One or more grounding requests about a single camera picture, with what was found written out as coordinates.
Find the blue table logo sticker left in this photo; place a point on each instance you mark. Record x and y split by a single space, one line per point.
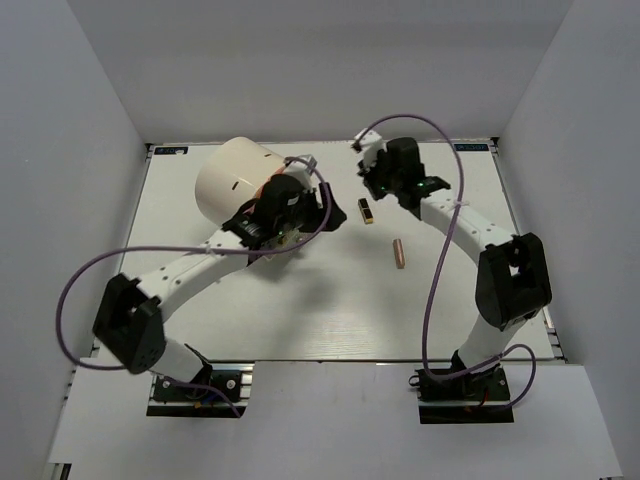
171 150

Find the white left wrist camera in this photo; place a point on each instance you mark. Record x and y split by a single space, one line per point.
301 168

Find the blue table logo sticker right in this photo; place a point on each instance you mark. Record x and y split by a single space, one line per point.
471 147

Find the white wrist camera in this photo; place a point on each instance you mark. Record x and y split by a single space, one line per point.
301 168
366 145

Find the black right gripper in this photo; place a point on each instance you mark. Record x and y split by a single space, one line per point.
367 175

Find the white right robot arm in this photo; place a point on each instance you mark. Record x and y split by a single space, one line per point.
512 280

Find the blue table logo sticker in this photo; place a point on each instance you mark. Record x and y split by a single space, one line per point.
171 150
471 147

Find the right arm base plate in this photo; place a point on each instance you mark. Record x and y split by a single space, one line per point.
476 399

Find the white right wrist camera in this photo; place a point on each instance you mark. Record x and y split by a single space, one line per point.
366 145

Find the cream round drawer organizer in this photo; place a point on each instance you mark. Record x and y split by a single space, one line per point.
228 186

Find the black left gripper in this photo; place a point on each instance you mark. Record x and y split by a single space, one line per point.
317 213

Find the black gold square lipstick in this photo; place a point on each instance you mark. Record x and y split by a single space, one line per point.
365 211

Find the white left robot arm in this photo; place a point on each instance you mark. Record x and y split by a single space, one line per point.
132 313

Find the rose gold lipstick tube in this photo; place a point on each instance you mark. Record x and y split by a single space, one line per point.
399 255

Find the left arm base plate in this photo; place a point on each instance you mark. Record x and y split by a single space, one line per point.
226 396

